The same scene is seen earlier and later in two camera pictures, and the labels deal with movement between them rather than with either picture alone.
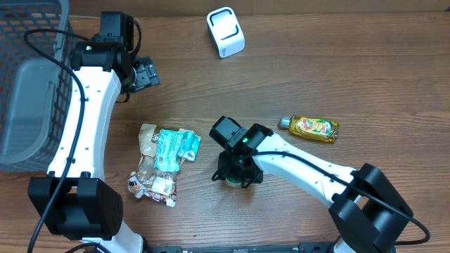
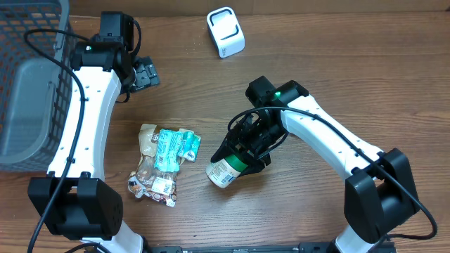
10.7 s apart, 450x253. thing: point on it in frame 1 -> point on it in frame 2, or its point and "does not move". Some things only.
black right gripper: [228, 170] -> [239, 136]
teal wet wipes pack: [167, 156] does not move
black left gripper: [147, 74] does not move
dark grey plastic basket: [36, 94] does not move
